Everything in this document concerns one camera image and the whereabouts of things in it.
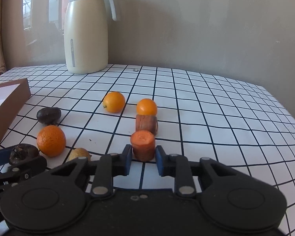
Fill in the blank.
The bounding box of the checkered white tablecloth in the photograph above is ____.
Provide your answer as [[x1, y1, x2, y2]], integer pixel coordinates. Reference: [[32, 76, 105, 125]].
[[0, 64, 295, 235]]

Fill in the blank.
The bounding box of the small kumquat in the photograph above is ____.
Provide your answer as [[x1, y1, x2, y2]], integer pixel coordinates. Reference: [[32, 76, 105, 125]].
[[103, 92, 126, 113], [136, 99, 158, 116]]

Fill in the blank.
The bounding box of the dark wrinkled fruit elongated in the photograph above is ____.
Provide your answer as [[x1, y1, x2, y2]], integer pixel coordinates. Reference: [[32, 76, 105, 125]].
[[37, 107, 62, 125]]

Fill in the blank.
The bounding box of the cream thermos jug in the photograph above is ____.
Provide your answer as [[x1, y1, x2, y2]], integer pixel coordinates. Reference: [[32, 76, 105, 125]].
[[64, 0, 120, 74]]

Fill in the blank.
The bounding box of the dark round shrivelled fruit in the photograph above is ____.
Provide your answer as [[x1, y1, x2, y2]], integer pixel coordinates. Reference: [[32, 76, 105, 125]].
[[9, 143, 40, 165]]

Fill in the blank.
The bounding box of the brownish carrot chunk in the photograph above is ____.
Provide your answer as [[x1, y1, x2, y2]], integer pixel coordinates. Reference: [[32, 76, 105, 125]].
[[135, 114, 158, 136]]

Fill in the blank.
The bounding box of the orange carrot chunk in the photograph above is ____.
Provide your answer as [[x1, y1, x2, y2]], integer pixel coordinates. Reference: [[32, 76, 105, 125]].
[[130, 130, 156, 162]]

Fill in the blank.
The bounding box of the large orange tangerine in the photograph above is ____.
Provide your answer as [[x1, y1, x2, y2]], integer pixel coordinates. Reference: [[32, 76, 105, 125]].
[[37, 125, 66, 157]]

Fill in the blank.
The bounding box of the tan longan fruit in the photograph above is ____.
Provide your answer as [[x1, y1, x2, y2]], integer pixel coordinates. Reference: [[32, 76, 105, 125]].
[[66, 147, 91, 162]]

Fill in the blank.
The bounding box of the brown cardboard box tray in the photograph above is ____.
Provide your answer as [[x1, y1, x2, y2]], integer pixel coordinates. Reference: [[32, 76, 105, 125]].
[[0, 78, 31, 142]]

